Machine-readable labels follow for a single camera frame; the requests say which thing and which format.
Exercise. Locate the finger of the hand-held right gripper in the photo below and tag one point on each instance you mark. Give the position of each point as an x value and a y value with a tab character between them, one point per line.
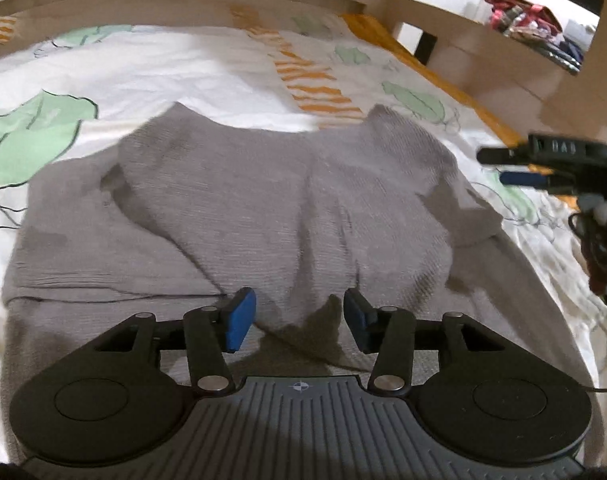
526	179
503	155

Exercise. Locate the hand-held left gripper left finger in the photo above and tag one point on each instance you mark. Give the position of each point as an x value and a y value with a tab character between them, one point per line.
238	317

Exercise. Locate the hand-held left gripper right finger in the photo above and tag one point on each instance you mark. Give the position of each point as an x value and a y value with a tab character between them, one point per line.
358	317

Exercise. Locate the grey knit hoodie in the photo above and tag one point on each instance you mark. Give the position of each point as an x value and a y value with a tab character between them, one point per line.
263	200

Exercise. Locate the pile of colourful clothes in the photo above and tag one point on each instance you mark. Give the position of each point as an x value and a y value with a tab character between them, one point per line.
523	20

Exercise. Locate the yellow bed sheet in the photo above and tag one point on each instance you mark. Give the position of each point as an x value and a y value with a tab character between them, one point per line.
383	30

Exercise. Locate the white leaf-print duvet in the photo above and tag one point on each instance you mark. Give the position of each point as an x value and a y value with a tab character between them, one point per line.
183	70

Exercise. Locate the wooden bed frame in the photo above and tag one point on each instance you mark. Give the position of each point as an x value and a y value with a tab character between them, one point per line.
483	55

